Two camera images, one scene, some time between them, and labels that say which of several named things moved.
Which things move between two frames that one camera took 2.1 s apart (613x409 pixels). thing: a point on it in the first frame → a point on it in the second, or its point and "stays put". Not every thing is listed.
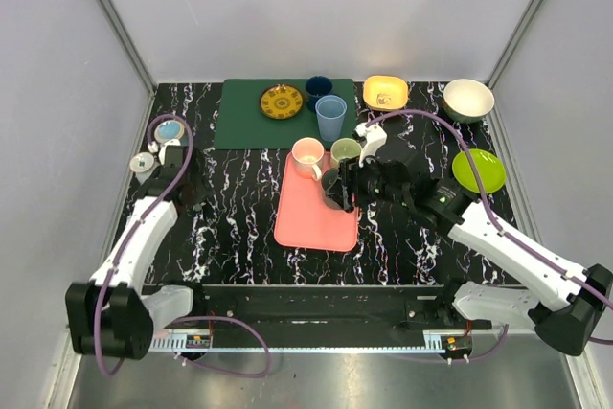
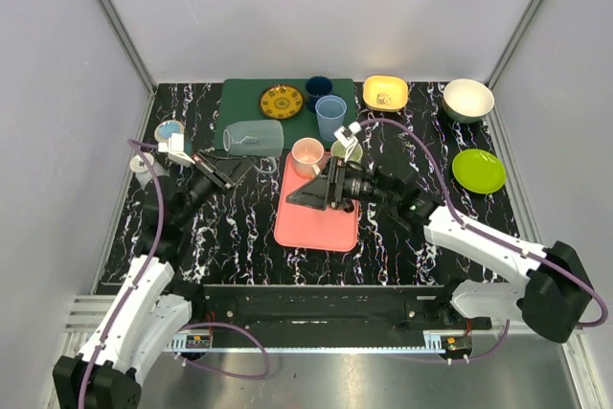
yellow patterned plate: x=281 y=102 stays put
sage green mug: x=345 y=147 stays put
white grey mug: x=143 y=165 → x=255 y=138
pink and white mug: x=306 y=153 stays put
